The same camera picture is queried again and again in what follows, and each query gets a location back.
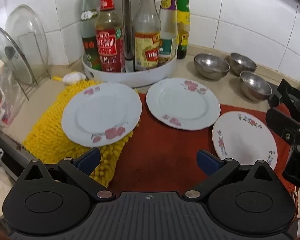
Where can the large glass pot lid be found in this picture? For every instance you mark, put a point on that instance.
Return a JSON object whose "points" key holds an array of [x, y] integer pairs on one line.
{"points": [[27, 30]]}

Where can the red mat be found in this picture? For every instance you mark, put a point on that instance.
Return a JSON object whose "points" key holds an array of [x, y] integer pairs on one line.
{"points": [[165, 150]]}

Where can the clear bottle green label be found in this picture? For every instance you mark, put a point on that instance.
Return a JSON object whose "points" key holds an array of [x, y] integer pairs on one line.
{"points": [[88, 30]]}

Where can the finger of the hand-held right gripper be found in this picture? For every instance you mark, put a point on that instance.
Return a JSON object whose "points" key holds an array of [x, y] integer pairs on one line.
{"points": [[283, 90], [277, 120]]}

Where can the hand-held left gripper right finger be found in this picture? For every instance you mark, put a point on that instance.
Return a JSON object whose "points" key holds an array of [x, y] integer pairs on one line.
{"points": [[207, 162]]}

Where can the green yellow label bottle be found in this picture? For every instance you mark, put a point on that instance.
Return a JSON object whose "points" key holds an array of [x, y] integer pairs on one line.
{"points": [[183, 17]]}

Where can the yellow cap bottle yellow label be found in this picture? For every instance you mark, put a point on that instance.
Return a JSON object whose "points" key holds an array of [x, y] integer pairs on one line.
{"points": [[146, 47]]}

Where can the clear plastic bag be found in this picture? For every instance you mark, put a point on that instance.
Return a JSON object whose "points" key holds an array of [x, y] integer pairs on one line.
{"points": [[2, 92]]}

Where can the white rotating condiment rack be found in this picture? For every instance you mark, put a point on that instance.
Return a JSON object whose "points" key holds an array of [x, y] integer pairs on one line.
{"points": [[140, 77]]}

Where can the small steel bowl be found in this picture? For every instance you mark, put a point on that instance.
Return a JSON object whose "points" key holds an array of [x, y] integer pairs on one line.
{"points": [[255, 86], [242, 63]]}

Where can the glass lid black knob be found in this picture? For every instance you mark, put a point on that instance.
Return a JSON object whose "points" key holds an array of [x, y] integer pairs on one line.
{"points": [[0, 42]]}

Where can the white yellow scrubber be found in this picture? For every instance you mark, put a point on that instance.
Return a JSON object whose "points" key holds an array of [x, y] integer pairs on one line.
{"points": [[71, 78]]}

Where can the white plate pink flowers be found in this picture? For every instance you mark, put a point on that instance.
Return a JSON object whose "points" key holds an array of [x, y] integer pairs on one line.
{"points": [[100, 115], [182, 102]]}

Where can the dark sauce bottle red label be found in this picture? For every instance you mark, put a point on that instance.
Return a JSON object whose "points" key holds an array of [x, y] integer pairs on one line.
{"points": [[110, 42]]}

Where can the clear bottle purple label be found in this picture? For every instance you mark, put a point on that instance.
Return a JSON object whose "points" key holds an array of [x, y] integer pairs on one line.
{"points": [[168, 17]]}

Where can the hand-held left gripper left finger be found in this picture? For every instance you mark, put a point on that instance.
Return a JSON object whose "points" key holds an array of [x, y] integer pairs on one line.
{"points": [[88, 160]]}

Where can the large steel bowl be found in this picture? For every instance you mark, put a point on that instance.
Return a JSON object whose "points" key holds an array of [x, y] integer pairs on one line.
{"points": [[211, 66]]}

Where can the small plate colourful flower rim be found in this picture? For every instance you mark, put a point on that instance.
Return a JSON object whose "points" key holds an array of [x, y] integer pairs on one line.
{"points": [[242, 140]]}

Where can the yellow chenille mat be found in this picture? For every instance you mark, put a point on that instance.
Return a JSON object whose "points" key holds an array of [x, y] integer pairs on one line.
{"points": [[45, 135]]}

